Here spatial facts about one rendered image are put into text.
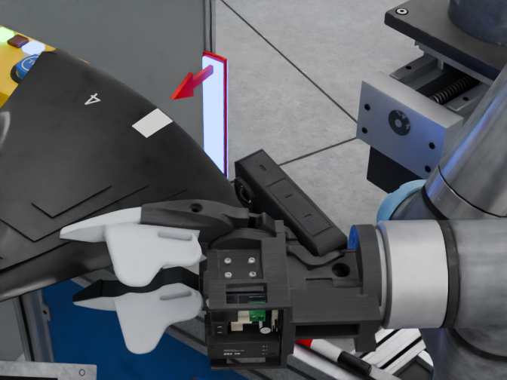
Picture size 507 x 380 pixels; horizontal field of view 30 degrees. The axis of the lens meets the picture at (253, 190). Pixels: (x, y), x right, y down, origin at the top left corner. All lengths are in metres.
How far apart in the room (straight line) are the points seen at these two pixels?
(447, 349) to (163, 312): 0.21
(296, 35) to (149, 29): 1.25
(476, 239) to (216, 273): 0.17
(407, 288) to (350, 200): 1.90
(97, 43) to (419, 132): 0.90
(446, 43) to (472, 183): 0.45
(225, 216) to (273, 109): 2.21
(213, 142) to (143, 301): 0.25
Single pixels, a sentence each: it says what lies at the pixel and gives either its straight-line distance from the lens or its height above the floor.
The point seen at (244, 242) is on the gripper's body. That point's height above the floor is 1.21.
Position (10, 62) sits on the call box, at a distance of 1.08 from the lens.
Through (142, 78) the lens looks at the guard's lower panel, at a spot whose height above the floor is 0.52.
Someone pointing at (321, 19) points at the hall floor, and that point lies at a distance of 3.29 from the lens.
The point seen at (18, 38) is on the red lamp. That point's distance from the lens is 1.11.
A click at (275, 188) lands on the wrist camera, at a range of 0.68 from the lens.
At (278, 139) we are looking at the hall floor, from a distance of 2.72.
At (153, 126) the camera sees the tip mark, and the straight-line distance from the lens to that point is 0.77.
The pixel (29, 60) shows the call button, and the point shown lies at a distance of 1.06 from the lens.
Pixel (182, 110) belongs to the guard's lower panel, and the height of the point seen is 0.36.
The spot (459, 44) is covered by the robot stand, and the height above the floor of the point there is 1.04.
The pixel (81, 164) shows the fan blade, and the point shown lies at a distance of 0.73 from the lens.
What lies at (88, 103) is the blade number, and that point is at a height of 1.20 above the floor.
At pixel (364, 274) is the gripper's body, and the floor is 1.20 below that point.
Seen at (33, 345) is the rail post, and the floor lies 0.59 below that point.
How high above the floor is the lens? 1.64
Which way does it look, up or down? 40 degrees down
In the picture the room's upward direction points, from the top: 1 degrees clockwise
